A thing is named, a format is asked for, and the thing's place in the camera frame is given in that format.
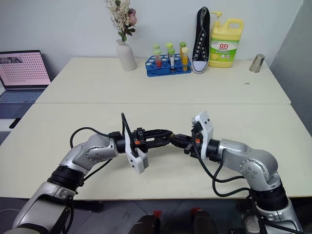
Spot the dried flower bouquet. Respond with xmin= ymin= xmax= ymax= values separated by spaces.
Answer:
xmin=105 ymin=0 xmax=137 ymax=42

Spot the black canvas sneaker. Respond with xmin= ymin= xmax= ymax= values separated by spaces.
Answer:
xmin=191 ymin=6 xmax=211 ymax=75

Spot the open laptop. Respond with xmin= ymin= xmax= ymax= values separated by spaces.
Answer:
xmin=0 ymin=50 xmax=53 ymax=119

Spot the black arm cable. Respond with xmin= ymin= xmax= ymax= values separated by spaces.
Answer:
xmin=70 ymin=112 xmax=139 ymax=190
xmin=194 ymin=143 xmax=250 ymax=196

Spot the metal cup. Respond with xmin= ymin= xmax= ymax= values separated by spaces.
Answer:
xmin=249 ymin=53 xmax=266 ymax=73

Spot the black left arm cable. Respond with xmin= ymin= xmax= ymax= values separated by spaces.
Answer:
xmin=70 ymin=112 xmax=139 ymax=190

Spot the blue test tube rack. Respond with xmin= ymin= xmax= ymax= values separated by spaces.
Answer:
xmin=145 ymin=54 xmax=193 ymax=78

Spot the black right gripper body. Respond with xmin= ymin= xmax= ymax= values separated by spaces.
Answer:
xmin=184 ymin=121 xmax=205 ymax=158

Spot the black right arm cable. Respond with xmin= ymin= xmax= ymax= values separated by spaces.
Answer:
xmin=194 ymin=143 xmax=250 ymax=196

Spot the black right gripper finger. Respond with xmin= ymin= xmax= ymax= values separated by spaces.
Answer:
xmin=174 ymin=134 xmax=195 ymax=144
xmin=171 ymin=139 xmax=193 ymax=150

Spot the green-capped tube orange liquid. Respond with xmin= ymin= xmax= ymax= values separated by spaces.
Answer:
xmin=179 ymin=41 xmax=187 ymax=60

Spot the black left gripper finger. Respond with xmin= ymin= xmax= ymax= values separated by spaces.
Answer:
xmin=146 ymin=137 xmax=171 ymax=150
xmin=144 ymin=128 xmax=175 ymax=139

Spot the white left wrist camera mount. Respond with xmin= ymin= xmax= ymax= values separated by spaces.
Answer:
xmin=124 ymin=135 xmax=149 ymax=175

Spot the green-capped tube red liquid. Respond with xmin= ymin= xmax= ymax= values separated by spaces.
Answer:
xmin=153 ymin=49 xmax=163 ymax=68

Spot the yellow-capped tube orange liquid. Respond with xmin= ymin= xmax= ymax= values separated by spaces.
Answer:
xmin=180 ymin=47 xmax=190 ymax=72

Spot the white ceramic vase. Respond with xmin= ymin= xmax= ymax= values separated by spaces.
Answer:
xmin=116 ymin=39 xmax=137 ymax=72

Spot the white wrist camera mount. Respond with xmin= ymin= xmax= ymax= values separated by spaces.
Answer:
xmin=191 ymin=111 xmax=215 ymax=159
xmin=124 ymin=135 xmax=149 ymax=175

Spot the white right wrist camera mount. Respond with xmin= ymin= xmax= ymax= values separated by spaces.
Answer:
xmin=191 ymin=111 xmax=215 ymax=159

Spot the green-capped tube white label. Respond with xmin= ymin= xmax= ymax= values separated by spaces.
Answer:
xmin=167 ymin=48 xmax=177 ymax=73

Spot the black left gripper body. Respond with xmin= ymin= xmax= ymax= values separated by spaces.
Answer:
xmin=131 ymin=127 xmax=150 ymax=153

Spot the yellow detergent pump bottle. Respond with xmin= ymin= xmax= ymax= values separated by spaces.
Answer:
xmin=208 ymin=10 xmax=245 ymax=69

